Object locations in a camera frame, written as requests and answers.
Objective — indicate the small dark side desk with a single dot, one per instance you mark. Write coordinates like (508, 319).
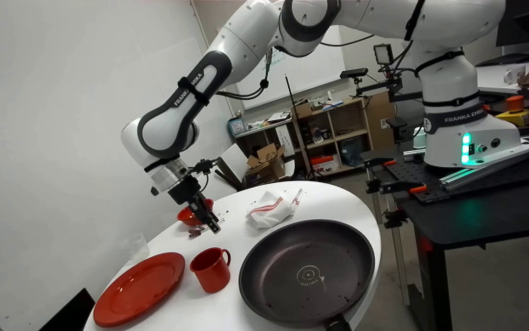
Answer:
(265, 132)

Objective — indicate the white red-striped cloth towel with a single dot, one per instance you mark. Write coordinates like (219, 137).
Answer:
(269, 213)

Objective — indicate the red emergency stop button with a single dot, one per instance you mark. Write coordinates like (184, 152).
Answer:
(515, 104)

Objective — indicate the white wooden-framed folding chair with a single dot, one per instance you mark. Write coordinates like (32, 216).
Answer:
(230, 167)

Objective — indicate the black frying pan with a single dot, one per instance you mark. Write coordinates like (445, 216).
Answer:
(307, 277)

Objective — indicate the small dark metal object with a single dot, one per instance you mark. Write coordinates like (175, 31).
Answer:
(195, 235)

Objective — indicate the black panel object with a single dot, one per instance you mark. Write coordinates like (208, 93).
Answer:
(72, 314)

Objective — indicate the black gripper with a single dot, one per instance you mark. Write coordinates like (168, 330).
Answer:
(184, 189)

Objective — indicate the red mug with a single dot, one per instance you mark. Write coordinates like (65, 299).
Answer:
(210, 277)

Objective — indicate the black monitor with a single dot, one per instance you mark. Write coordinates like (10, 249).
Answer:
(528, 21)

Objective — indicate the open cardboard box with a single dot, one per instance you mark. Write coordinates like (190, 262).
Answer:
(265, 163)

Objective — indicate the red plate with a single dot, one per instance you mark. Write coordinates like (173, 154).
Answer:
(138, 290)

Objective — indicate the aluminium rail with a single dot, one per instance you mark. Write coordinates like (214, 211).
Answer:
(491, 163)

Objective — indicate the black robot desk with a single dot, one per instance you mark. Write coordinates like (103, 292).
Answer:
(491, 215)

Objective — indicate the brown cardboard panel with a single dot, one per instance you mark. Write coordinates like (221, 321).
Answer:
(379, 123)

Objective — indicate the black camera light stand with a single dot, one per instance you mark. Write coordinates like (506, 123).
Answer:
(383, 55)

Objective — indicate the red storage box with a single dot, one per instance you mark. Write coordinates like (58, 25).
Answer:
(324, 167)

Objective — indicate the whiteboard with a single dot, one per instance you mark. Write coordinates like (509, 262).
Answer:
(313, 67)

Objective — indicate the wooden shelf unit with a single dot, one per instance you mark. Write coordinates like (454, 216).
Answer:
(340, 123)

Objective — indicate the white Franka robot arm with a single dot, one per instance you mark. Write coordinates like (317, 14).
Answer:
(247, 31)

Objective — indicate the black metal stand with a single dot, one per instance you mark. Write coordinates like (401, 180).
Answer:
(230, 178)

